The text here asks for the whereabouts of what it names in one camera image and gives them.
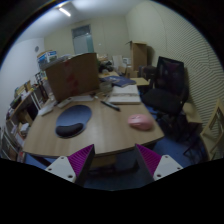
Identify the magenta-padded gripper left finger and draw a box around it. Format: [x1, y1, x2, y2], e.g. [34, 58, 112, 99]
[44, 143, 96, 187]

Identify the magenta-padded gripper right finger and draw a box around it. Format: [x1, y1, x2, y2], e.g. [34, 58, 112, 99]
[134, 143, 184, 183]

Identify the pink computer mouse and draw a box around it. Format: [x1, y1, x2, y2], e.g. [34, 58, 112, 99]
[128, 113, 155, 131]

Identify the blue mouse pad, black wrist rest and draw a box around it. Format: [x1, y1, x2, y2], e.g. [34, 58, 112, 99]
[54, 104, 93, 139]

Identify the light wooden chair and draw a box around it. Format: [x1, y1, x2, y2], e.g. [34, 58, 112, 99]
[199, 98, 224, 161]

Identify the flat cardboard sheet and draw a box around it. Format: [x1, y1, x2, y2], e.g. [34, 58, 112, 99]
[182, 101, 204, 125]

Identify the small white remote control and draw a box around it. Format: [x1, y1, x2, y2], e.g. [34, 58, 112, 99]
[37, 103, 56, 117]

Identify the black office chair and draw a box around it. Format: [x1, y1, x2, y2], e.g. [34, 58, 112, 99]
[142, 55, 190, 134]

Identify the white paper sheet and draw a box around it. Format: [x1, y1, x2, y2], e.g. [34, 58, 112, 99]
[71, 94, 95, 102]

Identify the wooden shelf unit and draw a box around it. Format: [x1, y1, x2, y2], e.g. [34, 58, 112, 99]
[0, 79, 51, 163]

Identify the black marker pen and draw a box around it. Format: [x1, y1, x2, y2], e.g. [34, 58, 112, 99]
[100, 100, 121, 112]

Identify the large white book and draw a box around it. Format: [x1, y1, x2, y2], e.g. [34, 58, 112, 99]
[107, 84, 142, 105]

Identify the small wooden stool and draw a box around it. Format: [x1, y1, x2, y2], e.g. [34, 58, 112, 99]
[129, 77, 151, 88]

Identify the large brown cardboard box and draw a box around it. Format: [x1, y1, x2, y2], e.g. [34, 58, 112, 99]
[44, 52, 100, 103]

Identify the dark blue book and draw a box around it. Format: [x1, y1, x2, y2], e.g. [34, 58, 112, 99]
[99, 75, 137, 88]

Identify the tall open cardboard box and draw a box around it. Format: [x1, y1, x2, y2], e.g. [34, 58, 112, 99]
[125, 40, 149, 71]

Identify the pale door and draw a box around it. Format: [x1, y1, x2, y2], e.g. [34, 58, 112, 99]
[71, 23, 95, 55]

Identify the ceiling tube light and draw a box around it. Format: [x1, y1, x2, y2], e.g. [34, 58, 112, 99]
[57, 6, 72, 18]

